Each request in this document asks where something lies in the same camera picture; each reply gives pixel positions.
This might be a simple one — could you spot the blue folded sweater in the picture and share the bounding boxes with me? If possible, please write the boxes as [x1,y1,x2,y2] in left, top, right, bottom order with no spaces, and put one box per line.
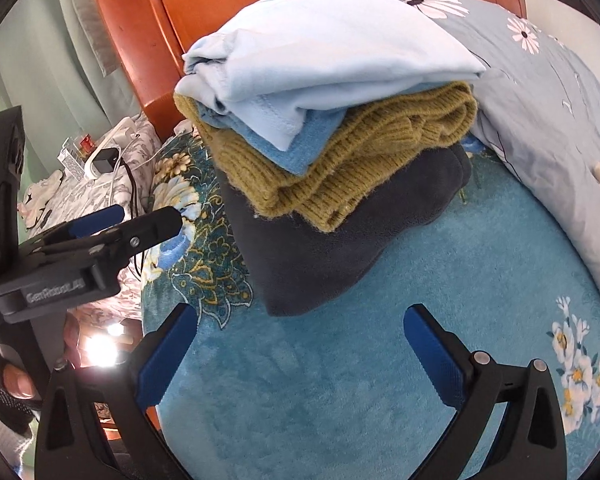
[196,102,347,176]

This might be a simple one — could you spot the pale blue sweatshirt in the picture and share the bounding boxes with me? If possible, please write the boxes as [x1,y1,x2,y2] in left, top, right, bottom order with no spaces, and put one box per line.
[175,0,486,151]

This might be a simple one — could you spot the white charger with cable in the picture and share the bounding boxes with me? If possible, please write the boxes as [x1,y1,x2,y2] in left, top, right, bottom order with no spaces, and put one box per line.
[83,114,161,191]

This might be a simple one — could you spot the grey patterned bedsheet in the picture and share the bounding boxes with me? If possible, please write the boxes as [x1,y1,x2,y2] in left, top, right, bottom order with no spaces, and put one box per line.
[27,114,162,327]

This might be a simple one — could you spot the left hand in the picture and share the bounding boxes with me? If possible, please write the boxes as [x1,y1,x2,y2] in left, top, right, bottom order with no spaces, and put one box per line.
[0,311,84,401]

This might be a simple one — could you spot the teal floral bed blanket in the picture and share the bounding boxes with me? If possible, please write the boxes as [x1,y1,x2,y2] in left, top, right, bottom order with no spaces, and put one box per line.
[142,136,600,479]

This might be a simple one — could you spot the green curtain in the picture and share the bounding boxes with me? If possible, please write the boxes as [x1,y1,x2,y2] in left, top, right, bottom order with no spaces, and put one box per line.
[0,0,140,183]

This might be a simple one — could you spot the dark grey folded garment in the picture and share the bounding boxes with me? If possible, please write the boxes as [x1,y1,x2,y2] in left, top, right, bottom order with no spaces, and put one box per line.
[215,143,471,318]

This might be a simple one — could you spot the mustard knit sweater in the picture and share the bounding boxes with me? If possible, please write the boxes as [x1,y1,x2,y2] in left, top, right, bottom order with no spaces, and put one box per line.
[174,81,478,233]

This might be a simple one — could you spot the grey floral duvet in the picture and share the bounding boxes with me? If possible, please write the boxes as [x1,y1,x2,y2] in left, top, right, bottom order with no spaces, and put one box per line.
[400,0,600,291]

